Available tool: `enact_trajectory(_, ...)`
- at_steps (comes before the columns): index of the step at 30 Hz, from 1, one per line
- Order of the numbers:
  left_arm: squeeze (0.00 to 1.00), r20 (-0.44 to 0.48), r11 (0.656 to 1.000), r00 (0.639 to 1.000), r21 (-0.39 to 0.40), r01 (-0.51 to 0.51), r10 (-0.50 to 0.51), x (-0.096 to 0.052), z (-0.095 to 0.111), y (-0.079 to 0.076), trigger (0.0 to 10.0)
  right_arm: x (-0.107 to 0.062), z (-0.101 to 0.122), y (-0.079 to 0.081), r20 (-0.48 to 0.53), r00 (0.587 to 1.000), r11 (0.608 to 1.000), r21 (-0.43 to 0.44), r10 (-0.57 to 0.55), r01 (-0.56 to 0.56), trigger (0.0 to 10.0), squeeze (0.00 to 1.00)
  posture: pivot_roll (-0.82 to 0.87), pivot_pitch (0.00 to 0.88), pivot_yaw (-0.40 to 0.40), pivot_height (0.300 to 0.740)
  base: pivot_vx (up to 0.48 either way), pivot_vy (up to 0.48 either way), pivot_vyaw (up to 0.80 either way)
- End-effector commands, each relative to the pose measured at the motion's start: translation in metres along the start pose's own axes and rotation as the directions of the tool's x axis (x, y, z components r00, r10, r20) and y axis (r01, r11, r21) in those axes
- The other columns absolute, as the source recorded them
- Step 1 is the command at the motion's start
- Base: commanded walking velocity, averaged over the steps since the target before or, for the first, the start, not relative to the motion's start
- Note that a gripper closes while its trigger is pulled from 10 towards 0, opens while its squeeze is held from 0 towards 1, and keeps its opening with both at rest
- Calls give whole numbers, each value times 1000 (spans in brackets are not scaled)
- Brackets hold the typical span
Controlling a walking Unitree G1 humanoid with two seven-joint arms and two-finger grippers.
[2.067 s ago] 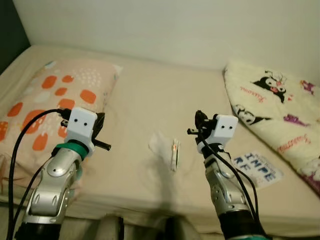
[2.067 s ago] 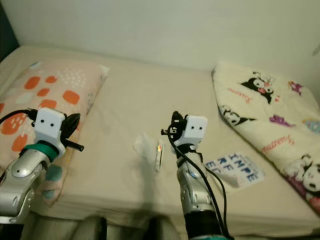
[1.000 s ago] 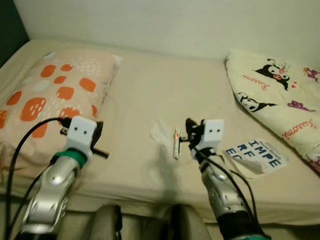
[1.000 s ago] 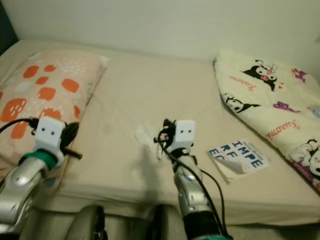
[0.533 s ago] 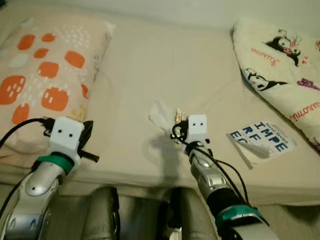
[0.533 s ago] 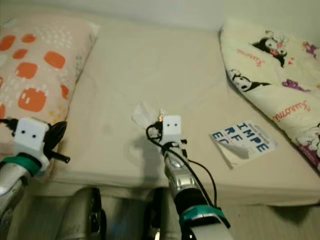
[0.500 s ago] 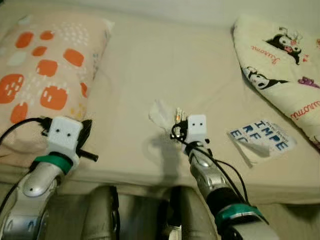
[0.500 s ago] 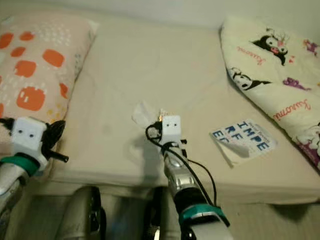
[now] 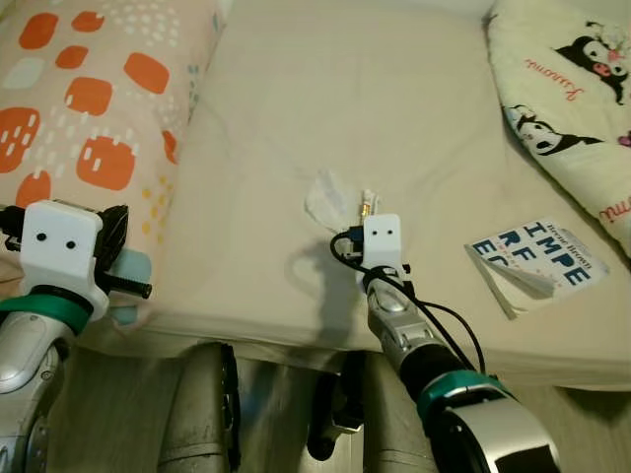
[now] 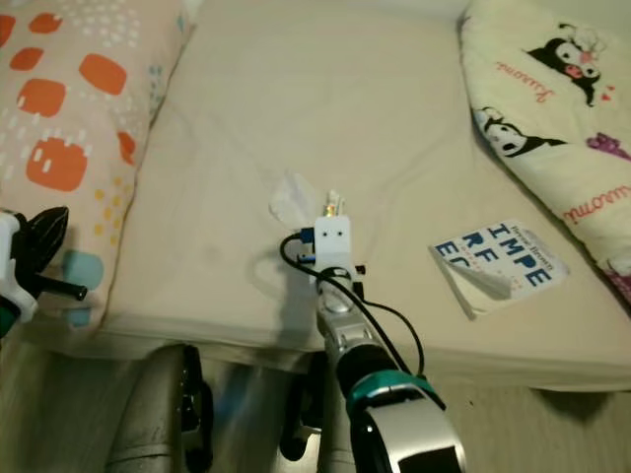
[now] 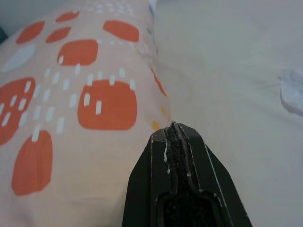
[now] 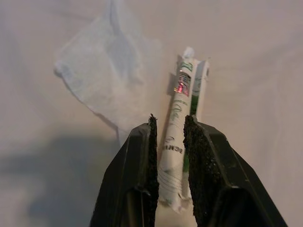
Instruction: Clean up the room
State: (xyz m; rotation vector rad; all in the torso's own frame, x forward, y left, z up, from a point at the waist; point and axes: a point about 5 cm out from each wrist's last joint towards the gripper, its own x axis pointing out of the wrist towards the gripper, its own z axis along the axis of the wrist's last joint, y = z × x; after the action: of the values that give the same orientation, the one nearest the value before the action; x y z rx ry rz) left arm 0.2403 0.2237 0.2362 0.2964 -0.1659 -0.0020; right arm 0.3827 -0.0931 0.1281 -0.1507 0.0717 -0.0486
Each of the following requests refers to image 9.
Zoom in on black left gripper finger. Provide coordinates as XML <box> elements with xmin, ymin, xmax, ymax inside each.
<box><xmin>99</xmin><ymin>204</ymin><xmax>130</xmax><ymax>272</ymax></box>

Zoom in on white book with blue letters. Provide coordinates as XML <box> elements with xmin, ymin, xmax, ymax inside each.
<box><xmin>465</xmin><ymin>217</ymin><xmax>609</xmax><ymax>319</ymax></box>

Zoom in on pink pillow with orange patches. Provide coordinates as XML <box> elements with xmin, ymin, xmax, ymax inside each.
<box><xmin>0</xmin><ymin>0</ymin><xmax>223</xmax><ymax>328</ymax></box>

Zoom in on grey robot left leg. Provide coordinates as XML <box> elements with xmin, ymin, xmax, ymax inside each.
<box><xmin>158</xmin><ymin>342</ymin><xmax>243</xmax><ymax>473</ymax></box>

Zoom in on grey robot leg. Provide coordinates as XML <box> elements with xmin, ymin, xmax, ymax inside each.
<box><xmin>158</xmin><ymin>342</ymin><xmax>243</xmax><ymax>473</ymax></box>
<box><xmin>308</xmin><ymin>350</ymin><xmax>435</xmax><ymax>473</ymax></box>

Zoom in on cream quilt with cartoon print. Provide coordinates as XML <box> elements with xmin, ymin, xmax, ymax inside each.
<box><xmin>486</xmin><ymin>0</ymin><xmax>631</xmax><ymax>257</ymax></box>

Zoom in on grey robot right leg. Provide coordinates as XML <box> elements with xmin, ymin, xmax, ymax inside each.
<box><xmin>308</xmin><ymin>350</ymin><xmax>435</xmax><ymax>473</ymax></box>

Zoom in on bed with beige sheet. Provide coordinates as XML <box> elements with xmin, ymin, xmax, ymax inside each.
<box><xmin>0</xmin><ymin>0</ymin><xmax>631</xmax><ymax>390</ymax></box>

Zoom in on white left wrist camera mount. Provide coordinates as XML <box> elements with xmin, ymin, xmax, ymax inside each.
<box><xmin>18</xmin><ymin>200</ymin><xmax>109</xmax><ymax>302</ymax></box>

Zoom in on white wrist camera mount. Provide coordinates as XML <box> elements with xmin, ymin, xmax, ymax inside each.
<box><xmin>362</xmin><ymin>214</ymin><xmax>405</xmax><ymax>277</ymax></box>
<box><xmin>18</xmin><ymin>200</ymin><xmax>109</xmax><ymax>302</ymax></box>

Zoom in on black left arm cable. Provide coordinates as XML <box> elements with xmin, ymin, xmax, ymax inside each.
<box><xmin>0</xmin><ymin>205</ymin><xmax>25</xmax><ymax>239</ymax></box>

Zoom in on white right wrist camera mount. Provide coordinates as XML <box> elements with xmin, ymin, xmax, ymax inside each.
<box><xmin>362</xmin><ymin>214</ymin><xmax>405</xmax><ymax>277</ymax></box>

